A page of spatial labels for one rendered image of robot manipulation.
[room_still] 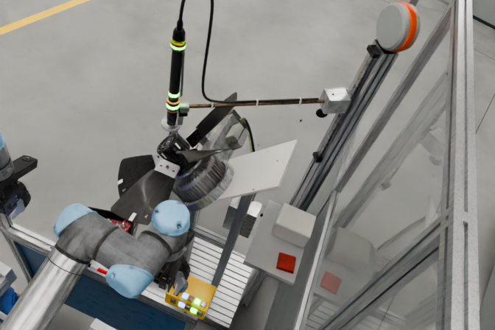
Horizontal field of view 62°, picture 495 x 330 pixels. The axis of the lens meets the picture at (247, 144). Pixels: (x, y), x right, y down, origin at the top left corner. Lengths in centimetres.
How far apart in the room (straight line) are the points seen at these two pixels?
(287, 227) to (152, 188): 64
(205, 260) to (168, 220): 191
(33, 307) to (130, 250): 20
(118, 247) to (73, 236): 9
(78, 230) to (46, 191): 227
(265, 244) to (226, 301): 79
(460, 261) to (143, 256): 54
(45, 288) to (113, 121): 267
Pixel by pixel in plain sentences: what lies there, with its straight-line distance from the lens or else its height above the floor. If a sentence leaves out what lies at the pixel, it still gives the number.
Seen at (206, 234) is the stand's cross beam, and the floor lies 58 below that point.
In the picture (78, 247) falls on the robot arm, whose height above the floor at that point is 179.
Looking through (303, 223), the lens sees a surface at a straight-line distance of 194.
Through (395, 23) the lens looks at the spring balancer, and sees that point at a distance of 146.
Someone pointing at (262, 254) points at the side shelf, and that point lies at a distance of 194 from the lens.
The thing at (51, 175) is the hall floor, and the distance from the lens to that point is 320.
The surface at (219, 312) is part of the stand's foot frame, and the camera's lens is 264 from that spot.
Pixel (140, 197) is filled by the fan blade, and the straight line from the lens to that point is 164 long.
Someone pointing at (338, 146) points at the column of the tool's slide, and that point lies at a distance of 183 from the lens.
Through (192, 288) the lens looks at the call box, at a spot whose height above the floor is 107.
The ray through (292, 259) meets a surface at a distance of 194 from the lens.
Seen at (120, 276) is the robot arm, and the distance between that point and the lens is 81.
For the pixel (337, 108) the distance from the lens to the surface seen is 162.
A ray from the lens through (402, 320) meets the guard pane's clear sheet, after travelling 85.
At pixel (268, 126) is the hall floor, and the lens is 362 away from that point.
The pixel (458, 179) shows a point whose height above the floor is 205.
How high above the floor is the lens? 256
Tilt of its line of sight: 48 degrees down
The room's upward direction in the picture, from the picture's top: 17 degrees clockwise
